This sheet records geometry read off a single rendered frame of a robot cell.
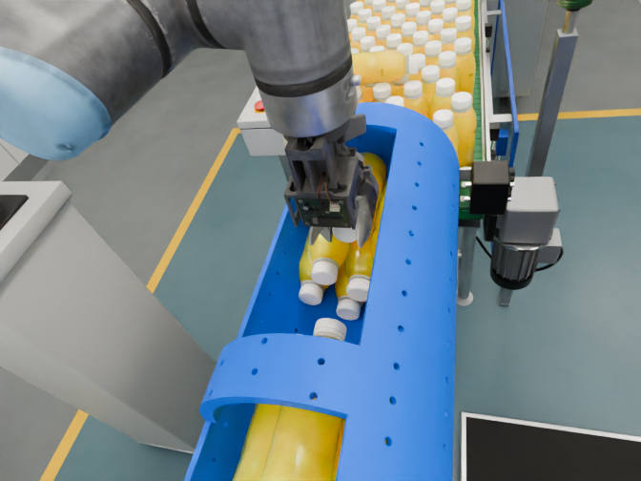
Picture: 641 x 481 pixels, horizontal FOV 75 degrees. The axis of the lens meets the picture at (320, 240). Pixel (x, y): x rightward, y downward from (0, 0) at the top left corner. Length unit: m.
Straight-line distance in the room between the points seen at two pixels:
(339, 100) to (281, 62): 0.06
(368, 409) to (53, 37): 0.37
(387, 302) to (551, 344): 1.43
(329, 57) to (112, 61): 0.16
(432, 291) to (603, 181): 2.01
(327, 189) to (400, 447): 0.24
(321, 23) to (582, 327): 1.69
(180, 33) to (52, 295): 0.82
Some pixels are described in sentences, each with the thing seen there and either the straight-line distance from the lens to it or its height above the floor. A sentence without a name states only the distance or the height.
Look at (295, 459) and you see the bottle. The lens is 0.45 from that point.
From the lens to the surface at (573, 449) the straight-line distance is 1.55.
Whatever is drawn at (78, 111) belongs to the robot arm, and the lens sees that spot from 0.34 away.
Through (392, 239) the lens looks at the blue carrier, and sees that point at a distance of 0.49.
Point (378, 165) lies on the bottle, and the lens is 0.68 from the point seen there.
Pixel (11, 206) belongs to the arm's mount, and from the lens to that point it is 1.11.
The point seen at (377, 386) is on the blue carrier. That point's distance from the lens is 0.41.
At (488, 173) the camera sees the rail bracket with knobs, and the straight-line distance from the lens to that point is 0.89.
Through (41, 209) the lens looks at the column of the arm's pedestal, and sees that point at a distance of 1.07.
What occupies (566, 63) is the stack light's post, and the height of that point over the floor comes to 1.04.
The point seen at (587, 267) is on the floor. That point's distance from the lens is 2.08.
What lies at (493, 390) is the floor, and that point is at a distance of 1.72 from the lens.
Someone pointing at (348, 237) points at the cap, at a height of 1.16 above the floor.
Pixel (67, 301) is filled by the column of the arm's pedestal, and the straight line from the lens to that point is 1.14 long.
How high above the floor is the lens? 1.59
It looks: 48 degrees down
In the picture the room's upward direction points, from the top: 17 degrees counter-clockwise
